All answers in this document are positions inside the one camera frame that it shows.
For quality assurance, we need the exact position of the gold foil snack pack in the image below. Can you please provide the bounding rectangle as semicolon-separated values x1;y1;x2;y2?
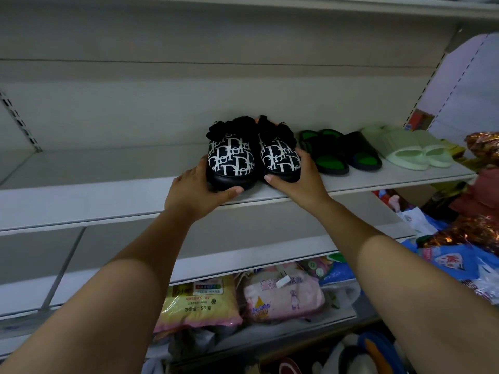
465;132;499;165

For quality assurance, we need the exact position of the blue detergent bag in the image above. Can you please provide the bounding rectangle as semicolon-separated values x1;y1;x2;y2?
418;243;499;305

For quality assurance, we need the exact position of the white plastic bag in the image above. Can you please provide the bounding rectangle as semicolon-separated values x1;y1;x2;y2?
397;207;439;237

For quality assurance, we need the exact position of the person's left hand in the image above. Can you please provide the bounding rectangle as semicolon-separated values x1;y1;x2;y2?
165;153;245;223

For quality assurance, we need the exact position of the pink wrapped package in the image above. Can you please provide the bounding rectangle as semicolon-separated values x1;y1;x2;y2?
242;265;325;322

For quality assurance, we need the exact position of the slotted shelf upright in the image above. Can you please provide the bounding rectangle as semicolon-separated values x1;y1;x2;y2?
403;33;462;130
0;89;43;153

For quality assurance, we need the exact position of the person's right hand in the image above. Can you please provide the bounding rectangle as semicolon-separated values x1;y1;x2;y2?
264;148;333;215

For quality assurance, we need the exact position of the yellow package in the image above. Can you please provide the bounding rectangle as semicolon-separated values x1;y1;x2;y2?
440;138;467;159

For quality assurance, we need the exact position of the pale green slipper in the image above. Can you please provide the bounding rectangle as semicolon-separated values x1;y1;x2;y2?
360;126;428;171
412;130;455;168

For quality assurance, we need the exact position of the yellow rice bag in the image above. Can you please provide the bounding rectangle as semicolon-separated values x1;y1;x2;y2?
154;274;243;334

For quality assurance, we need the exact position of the black white penguin toy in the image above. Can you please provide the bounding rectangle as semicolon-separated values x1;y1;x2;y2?
312;333;395;374

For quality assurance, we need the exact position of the red shelf label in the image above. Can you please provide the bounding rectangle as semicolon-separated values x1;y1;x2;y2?
405;108;436;131

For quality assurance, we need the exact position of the person's right forearm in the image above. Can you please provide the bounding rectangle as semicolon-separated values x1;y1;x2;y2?
311;198;499;374

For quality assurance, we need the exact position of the black green slipper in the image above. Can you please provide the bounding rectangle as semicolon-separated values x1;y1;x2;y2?
298;129;350;176
339;131;383;172

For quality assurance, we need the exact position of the red gold foil pack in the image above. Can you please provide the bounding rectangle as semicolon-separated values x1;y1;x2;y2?
420;213;499;254

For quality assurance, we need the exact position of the black white patterned shoe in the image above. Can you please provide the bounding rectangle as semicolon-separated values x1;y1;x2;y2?
205;116;261;192
255;115;303;183

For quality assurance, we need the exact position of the red cloth bundle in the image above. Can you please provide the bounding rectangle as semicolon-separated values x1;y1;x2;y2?
448;166;499;219

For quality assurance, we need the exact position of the person's left forearm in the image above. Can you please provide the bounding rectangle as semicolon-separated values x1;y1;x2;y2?
0;208;196;374

